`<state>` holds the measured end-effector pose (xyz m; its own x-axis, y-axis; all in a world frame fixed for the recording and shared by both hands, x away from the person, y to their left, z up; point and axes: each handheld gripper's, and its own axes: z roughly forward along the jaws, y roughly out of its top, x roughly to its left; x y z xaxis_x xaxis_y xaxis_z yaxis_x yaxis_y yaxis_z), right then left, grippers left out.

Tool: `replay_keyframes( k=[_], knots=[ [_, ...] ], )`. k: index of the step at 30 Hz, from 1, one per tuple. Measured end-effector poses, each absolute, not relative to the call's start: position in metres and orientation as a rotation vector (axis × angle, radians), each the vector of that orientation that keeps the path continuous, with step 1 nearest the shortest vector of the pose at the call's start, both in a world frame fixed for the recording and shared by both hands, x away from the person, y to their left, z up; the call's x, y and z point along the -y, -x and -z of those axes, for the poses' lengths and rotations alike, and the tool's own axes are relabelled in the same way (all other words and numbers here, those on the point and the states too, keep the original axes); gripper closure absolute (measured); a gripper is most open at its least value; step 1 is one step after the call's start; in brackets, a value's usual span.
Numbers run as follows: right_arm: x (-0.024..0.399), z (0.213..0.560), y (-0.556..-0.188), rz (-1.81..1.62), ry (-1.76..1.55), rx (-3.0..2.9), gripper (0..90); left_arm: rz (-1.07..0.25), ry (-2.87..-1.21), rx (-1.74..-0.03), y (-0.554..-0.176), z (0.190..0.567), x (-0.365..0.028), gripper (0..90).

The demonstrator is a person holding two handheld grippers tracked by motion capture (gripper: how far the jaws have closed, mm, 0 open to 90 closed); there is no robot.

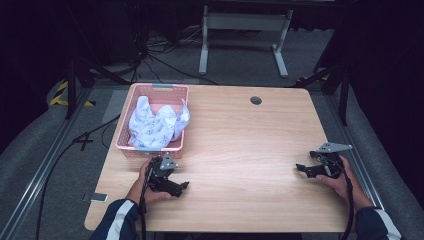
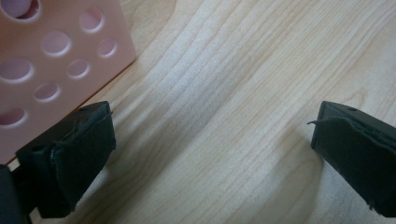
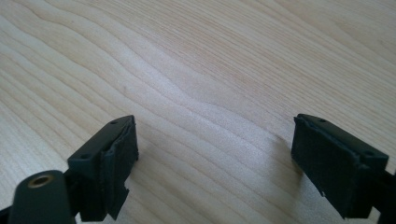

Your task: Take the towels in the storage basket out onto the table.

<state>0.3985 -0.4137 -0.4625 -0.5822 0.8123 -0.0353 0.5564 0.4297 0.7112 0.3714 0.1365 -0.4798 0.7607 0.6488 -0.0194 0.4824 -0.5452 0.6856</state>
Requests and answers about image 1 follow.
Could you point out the grey tape piece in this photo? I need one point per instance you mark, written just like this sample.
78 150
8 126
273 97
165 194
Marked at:
96 197

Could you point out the yellow black hazard tape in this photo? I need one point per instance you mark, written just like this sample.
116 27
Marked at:
57 98

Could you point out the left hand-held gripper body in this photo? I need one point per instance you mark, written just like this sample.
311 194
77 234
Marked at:
163 175

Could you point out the pink plastic basket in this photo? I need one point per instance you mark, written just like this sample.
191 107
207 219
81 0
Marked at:
160 91

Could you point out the grey metal table frame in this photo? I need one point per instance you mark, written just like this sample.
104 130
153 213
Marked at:
245 21

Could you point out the person's left hand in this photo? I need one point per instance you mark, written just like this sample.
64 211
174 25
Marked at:
151 196

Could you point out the white printed cloth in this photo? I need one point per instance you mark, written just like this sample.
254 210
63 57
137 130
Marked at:
151 128

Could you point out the aluminium floor rail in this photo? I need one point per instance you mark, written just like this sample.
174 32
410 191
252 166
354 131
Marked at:
33 180
353 146

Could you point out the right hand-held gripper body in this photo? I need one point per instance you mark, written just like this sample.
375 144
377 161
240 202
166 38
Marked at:
328 163

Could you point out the person's right hand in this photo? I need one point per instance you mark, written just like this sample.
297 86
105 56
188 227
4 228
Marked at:
343 186

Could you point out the black metal stand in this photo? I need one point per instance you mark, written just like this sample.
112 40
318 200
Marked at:
343 96
70 90

